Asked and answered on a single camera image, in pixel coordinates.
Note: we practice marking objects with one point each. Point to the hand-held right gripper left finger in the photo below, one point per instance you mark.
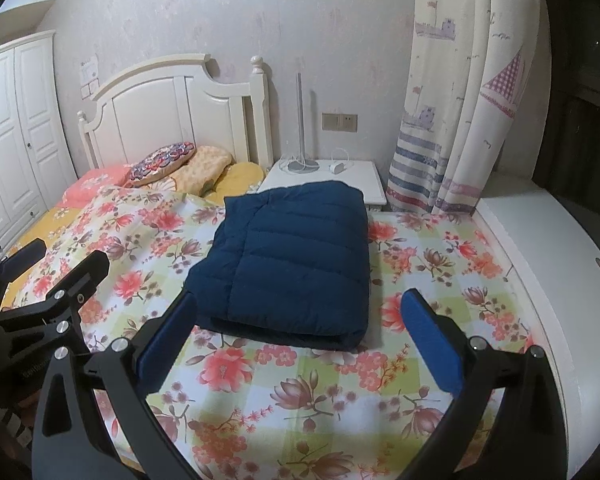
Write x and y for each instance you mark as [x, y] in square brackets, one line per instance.
[165, 332]

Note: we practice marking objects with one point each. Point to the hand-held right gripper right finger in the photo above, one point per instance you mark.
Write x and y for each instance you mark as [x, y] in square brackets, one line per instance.
[430, 340]

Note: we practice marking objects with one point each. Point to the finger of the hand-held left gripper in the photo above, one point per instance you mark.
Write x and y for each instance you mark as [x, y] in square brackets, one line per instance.
[87, 275]
[20, 262]

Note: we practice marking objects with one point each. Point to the blue puffer jacket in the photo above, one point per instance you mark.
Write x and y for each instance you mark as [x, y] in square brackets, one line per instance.
[290, 260]

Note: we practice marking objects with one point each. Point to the yellow bed sheet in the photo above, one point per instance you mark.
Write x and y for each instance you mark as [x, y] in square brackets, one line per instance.
[35, 225]

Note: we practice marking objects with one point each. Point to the pink floral pillow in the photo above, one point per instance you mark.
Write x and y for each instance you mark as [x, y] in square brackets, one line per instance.
[95, 182]

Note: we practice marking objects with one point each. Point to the white wardrobe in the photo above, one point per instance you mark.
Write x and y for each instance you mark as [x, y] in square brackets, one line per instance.
[15, 135]

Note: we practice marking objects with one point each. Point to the floral bed sheet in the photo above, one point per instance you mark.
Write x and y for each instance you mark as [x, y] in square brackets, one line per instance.
[280, 400]

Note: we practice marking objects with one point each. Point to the round embroidered cushion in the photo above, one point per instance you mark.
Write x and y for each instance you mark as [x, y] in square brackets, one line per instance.
[162, 162]

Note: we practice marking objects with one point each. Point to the white window seat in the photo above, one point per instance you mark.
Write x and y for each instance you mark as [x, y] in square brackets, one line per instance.
[555, 285]

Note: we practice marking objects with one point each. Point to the pale yellow patterned pillow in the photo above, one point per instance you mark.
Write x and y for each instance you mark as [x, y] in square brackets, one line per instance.
[205, 165]

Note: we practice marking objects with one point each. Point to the white nightstand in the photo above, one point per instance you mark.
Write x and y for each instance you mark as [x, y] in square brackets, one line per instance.
[365, 180]

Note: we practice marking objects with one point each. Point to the white bed headboard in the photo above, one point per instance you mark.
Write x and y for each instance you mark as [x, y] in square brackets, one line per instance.
[155, 110]

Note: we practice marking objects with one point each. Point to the grey stick lamp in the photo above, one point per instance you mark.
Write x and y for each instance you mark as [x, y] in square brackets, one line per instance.
[300, 120]

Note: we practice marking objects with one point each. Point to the sailboat print curtain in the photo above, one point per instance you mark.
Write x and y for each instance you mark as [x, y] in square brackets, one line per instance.
[455, 85]

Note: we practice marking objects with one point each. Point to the dark window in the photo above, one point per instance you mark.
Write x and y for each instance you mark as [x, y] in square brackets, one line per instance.
[585, 85]

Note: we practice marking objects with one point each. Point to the wall paper notices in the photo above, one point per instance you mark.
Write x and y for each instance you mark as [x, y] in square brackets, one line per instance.
[89, 77]

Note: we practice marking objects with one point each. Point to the gold wall socket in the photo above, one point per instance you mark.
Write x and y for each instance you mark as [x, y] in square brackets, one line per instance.
[340, 122]

